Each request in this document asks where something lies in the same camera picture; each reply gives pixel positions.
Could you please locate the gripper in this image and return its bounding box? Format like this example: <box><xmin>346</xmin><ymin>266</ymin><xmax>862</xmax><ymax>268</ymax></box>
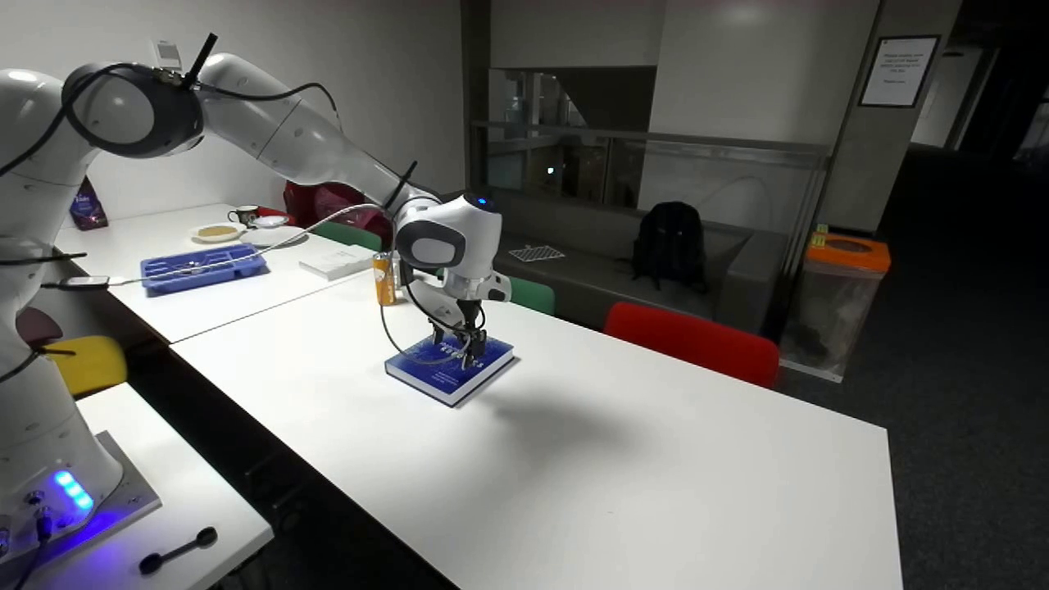
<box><xmin>430</xmin><ymin>299</ymin><xmax>489</xmax><ymax>371</ymax></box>

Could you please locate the blue book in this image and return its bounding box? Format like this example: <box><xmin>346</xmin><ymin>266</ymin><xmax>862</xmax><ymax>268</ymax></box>
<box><xmin>384</xmin><ymin>331</ymin><xmax>516</xmax><ymax>408</ymax></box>

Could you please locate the green chair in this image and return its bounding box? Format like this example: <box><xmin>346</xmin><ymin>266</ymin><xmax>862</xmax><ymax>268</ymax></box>
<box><xmin>506</xmin><ymin>275</ymin><xmax>557</xmax><ymax>317</ymax></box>
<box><xmin>311</xmin><ymin>221</ymin><xmax>384</xmax><ymax>253</ymax></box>

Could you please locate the orange drink can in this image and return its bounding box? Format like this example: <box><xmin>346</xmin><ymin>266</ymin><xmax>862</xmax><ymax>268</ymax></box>
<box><xmin>373</xmin><ymin>252</ymin><xmax>401</xmax><ymax>307</ymax></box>

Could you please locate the checkerboard sheet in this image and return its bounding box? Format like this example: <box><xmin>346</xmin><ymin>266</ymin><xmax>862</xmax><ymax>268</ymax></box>
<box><xmin>507</xmin><ymin>243</ymin><xmax>567</xmax><ymax>264</ymax></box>

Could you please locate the grey sofa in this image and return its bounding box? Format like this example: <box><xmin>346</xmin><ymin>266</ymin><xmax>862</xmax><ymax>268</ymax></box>
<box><xmin>490</xmin><ymin>190</ymin><xmax>789</xmax><ymax>338</ymax></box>

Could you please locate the white flat box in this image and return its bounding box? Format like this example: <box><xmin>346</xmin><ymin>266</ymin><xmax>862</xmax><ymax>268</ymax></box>
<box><xmin>298</xmin><ymin>245</ymin><xmax>375</xmax><ymax>282</ymax></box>

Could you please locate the black backpack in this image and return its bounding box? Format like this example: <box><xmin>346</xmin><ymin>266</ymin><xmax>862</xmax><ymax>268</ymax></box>
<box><xmin>630</xmin><ymin>200</ymin><xmax>711</xmax><ymax>293</ymax></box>

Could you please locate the glass railing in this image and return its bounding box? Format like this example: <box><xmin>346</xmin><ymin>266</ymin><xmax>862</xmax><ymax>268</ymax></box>
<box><xmin>470</xmin><ymin>69</ymin><xmax>833</xmax><ymax>216</ymax></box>

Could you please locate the blue plastic tray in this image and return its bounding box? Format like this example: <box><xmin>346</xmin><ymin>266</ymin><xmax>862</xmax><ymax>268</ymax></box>
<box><xmin>139</xmin><ymin>243</ymin><xmax>270</xmax><ymax>295</ymax></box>

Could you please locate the plate with food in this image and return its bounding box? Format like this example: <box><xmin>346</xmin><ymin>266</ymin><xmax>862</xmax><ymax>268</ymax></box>
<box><xmin>189</xmin><ymin>222</ymin><xmax>247</xmax><ymax>245</ymax></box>

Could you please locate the white table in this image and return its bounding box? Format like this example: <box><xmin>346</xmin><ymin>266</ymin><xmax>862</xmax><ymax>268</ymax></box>
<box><xmin>52</xmin><ymin>202</ymin><xmax>379</xmax><ymax>346</ymax></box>

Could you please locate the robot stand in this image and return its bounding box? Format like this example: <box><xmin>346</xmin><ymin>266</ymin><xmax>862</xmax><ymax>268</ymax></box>
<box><xmin>0</xmin><ymin>381</ymin><xmax>275</xmax><ymax>590</ymax></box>

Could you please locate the black tool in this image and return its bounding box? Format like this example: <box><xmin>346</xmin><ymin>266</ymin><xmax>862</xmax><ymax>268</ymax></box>
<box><xmin>138</xmin><ymin>526</ymin><xmax>220</xmax><ymax>575</ymax></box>

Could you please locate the yellow chair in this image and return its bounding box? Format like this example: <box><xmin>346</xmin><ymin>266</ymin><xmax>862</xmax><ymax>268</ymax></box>
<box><xmin>39</xmin><ymin>334</ymin><xmax>129</xmax><ymax>399</ymax></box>

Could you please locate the bin with orange lid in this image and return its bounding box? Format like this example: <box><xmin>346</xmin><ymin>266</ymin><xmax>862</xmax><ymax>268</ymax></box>
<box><xmin>778</xmin><ymin>231</ymin><xmax>892</xmax><ymax>384</ymax></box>

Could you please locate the purple snack bag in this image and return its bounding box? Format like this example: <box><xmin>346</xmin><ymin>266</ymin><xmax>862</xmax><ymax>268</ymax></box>
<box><xmin>69</xmin><ymin>175</ymin><xmax>110</xmax><ymax>232</ymax></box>

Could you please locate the dark red chair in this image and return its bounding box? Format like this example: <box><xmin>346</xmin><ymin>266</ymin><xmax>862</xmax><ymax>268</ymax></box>
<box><xmin>15</xmin><ymin>306</ymin><xmax>65</xmax><ymax>347</ymax></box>

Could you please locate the framed notice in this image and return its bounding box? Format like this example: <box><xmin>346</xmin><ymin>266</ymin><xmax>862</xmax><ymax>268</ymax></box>
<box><xmin>857</xmin><ymin>34</ymin><xmax>942</xmax><ymax>110</ymax></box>

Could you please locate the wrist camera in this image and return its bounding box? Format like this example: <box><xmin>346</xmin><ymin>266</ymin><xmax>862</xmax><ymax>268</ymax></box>
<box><xmin>412</xmin><ymin>281</ymin><xmax>466</xmax><ymax>329</ymax></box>

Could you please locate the white cable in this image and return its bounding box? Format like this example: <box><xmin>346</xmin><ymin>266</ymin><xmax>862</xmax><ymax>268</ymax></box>
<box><xmin>41</xmin><ymin>202</ymin><xmax>386</xmax><ymax>292</ymax></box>

